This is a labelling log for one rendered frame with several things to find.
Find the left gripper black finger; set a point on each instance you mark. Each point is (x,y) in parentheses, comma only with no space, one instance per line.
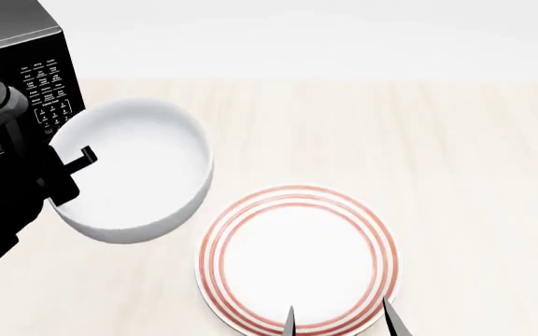
(61,189)
(88,158)

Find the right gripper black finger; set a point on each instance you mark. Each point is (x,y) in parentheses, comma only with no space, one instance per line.
(397,323)
(290,323)

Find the white bowl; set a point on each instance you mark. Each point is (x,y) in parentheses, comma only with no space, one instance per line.
(147,168)

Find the white plate with red rings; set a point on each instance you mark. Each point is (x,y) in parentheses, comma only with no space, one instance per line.
(297,252)

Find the black microwave oven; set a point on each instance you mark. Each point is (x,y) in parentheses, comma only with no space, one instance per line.
(40,52)

